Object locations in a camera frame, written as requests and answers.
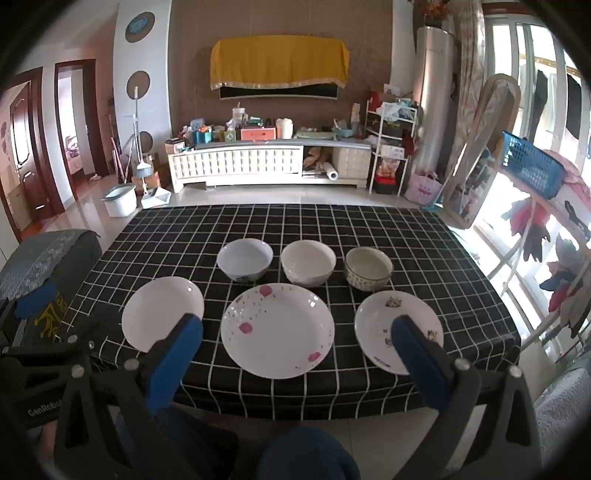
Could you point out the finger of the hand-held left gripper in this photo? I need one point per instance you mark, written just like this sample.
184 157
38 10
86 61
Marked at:
37 297
69 349

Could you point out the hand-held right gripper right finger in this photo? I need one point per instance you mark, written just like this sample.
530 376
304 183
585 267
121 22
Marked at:
418 355

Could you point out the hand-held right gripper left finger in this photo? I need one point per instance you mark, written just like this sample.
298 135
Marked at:
178 353

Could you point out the plain white plate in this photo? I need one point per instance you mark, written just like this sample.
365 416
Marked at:
152 309

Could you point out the bear print plate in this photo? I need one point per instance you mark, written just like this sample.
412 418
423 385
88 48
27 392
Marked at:
374 323

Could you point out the floral patterned bowl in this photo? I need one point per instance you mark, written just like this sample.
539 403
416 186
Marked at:
368 268

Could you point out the pink floral plate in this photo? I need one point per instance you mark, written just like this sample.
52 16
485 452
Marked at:
277 337

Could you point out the white bowl with purple print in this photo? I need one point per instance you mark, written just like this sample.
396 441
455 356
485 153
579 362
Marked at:
244 258

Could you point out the plain white bowl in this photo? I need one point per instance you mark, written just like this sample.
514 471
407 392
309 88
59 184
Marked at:
308 263

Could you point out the dark cloth with yellow print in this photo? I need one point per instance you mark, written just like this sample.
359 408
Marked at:
51 323

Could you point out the grey patterned sofa cover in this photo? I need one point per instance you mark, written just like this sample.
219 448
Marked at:
46 258

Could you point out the white bucket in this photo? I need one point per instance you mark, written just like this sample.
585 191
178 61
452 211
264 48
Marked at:
119 205

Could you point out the white clothes drying rack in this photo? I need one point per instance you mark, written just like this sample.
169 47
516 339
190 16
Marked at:
512 258

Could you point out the person's blue trousers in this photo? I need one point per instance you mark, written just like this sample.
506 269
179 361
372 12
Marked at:
309 457

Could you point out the white dustpan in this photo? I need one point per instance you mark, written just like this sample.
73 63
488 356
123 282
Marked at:
154 199

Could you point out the grey quilted cushion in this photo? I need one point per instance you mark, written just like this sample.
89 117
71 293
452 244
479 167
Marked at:
563 406

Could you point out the cardboard box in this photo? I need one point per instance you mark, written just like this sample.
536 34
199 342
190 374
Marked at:
145 181

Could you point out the brown wooden door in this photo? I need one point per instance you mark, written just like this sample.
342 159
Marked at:
23 138

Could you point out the black checkered tablecloth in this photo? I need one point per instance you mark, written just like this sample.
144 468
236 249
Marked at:
323 221

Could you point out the pink bag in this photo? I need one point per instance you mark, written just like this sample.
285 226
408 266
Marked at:
422 189

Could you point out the red and pink garments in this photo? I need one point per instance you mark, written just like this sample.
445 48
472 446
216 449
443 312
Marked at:
528 221

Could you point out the white broom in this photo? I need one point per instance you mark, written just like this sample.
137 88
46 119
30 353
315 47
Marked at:
138 138

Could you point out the white television cabinet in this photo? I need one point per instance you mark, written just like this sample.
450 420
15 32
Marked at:
231 166

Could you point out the white paper roll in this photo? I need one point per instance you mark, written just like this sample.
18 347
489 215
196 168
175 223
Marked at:
330 174

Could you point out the blue plastic basket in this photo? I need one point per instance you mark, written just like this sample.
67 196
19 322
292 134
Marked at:
531 166

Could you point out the orange storage box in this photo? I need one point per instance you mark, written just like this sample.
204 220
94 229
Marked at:
257 134

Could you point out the white shelf rack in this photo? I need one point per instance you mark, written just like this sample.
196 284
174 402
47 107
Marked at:
390 121

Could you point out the white jar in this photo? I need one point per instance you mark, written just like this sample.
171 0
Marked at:
284 128

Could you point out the silver tower air conditioner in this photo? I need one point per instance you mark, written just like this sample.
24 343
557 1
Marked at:
434 92

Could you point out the dark hanging garment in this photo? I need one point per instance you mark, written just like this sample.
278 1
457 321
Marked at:
541 99
574 106

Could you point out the patterned curtain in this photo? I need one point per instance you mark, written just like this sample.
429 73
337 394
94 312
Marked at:
468 69

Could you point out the yellow cloth cover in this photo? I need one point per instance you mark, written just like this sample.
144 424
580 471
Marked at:
277 60

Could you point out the artificial flower vase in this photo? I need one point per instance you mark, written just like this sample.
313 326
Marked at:
434 11

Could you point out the brown door frame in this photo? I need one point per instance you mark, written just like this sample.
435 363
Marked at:
91 115

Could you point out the brown round wall decoration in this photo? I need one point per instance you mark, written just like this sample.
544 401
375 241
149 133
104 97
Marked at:
147 140
138 85

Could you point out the wall television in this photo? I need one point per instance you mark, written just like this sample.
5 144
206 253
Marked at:
277 93

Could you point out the blue round wall decoration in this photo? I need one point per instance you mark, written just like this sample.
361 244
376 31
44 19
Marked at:
139 25

